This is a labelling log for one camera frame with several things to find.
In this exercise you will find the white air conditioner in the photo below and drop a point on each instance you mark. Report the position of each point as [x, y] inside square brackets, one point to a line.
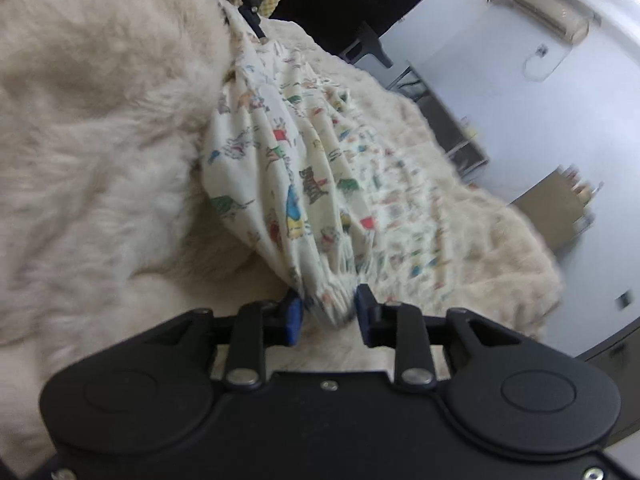
[545, 7]

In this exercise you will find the clear jar with orange contents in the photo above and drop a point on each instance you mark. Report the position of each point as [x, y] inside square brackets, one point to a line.
[582, 190]

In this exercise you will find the cream fluffy blanket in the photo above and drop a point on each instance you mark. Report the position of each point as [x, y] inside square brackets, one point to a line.
[100, 135]

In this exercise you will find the black chair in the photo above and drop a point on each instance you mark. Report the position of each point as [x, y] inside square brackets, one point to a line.
[367, 42]

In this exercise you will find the cream animal print pajama garment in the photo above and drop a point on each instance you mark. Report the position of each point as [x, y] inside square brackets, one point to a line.
[280, 160]

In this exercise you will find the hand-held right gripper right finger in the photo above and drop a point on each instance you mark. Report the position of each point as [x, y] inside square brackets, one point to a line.
[364, 315]

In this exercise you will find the gold two-door fridge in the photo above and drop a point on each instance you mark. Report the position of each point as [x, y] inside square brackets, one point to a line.
[550, 210]

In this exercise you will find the grey folding table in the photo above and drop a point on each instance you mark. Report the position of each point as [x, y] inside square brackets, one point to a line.
[445, 120]

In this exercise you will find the dark wall switch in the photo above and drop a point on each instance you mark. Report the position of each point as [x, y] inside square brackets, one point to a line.
[623, 300]

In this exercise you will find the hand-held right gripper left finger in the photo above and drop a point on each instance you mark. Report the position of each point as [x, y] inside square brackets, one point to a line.
[294, 317]

